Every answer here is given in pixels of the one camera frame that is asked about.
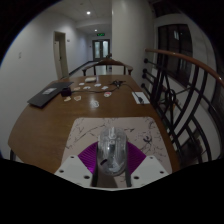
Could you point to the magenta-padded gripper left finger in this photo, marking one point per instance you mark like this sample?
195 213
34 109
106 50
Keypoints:
71 168

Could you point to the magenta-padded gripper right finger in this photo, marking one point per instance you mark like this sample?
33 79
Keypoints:
150 168

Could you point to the clear transparent computer mouse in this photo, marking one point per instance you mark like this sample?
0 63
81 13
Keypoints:
112 150

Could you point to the white marble mouse pad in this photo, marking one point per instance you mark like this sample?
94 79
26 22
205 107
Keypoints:
86 131

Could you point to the black railing with wooden handrail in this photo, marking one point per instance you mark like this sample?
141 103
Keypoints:
186 110

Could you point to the small white card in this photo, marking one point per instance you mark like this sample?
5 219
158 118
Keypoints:
95 103
86 87
81 84
97 85
104 87

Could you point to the small tan card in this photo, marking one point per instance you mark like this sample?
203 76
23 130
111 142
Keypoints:
77 88
67 99

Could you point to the tan and brown card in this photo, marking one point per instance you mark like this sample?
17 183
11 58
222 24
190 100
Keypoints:
77 98

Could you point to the small black box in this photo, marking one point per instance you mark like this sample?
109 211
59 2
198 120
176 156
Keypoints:
65 92

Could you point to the black flat laptop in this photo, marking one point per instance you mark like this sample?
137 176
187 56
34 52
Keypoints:
48 94

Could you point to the white and red card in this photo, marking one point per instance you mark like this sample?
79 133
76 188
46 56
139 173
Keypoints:
107 94

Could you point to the small white box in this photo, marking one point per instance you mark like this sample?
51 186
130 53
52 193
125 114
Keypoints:
90 79

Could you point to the beige side door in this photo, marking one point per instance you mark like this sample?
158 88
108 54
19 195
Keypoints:
61 56

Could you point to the glass double door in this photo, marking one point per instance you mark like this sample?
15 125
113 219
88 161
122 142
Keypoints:
101 50

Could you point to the dark framed window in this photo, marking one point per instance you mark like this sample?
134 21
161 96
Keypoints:
175 46

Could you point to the green exit sign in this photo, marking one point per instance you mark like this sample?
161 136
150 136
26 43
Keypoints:
101 34

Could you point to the round ceiling light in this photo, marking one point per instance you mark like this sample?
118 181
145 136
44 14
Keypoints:
88 12

